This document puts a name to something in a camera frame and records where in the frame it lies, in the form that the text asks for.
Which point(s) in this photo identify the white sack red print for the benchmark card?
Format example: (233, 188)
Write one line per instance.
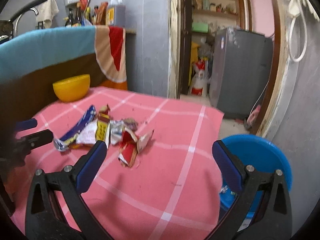
(199, 80)

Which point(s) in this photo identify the brown patterned small wrapper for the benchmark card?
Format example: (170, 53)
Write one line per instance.
(131, 123)

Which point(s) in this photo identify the red torn wrapper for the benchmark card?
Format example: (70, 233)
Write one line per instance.
(128, 150)

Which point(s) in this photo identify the red orange packet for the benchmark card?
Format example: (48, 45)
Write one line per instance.
(102, 12)

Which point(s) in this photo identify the wall shelves with items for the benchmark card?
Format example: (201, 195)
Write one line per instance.
(215, 2)

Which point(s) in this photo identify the dark sauce bottle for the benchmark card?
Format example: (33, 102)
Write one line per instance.
(70, 18)
(78, 16)

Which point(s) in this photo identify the yellow plastic bowl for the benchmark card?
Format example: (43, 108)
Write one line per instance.
(71, 87)

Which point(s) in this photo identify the blue plastic basin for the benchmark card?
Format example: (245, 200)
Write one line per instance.
(260, 155)

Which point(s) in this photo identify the small crumpled wrapper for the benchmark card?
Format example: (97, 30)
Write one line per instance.
(223, 189)

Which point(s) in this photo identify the green box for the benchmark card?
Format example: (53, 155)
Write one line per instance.
(200, 27)

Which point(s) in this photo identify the silver wrapper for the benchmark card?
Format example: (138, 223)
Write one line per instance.
(116, 130)

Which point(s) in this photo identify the beige red orange cloth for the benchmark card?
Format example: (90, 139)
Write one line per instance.
(110, 52)

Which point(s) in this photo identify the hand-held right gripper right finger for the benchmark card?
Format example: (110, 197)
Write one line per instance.
(227, 165)

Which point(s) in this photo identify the pink checked cloth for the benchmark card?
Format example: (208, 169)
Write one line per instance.
(150, 180)

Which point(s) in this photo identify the white printed paper wrapper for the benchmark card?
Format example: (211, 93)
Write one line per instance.
(86, 136)

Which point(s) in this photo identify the pink slipper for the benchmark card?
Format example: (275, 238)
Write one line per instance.
(253, 116)

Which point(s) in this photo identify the beige hanging towel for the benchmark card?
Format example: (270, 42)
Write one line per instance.
(48, 7)

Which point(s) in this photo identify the metal tap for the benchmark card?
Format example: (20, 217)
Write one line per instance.
(25, 15)

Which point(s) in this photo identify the brown door frame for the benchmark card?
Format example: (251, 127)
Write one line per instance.
(183, 30)

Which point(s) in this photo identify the wooden ledge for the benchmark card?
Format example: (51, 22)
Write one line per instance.
(130, 31)

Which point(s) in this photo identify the brown wooden board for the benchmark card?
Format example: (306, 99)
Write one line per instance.
(37, 87)

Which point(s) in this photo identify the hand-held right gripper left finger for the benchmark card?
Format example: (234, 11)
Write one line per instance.
(91, 165)

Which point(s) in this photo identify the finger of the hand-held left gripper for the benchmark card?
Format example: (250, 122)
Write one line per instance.
(41, 137)
(26, 123)

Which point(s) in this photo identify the large oil bottle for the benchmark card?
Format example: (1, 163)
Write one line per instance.
(116, 7)

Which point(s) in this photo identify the yellow plastic bin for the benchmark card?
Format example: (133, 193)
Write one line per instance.
(194, 52)

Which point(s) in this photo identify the blue white snack wrapper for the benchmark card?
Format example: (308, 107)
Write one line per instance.
(80, 125)

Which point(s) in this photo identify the grey refrigerator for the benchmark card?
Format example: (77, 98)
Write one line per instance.
(240, 72)

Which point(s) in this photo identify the yellow red snack wrapper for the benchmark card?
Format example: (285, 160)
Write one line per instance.
(102, 127)

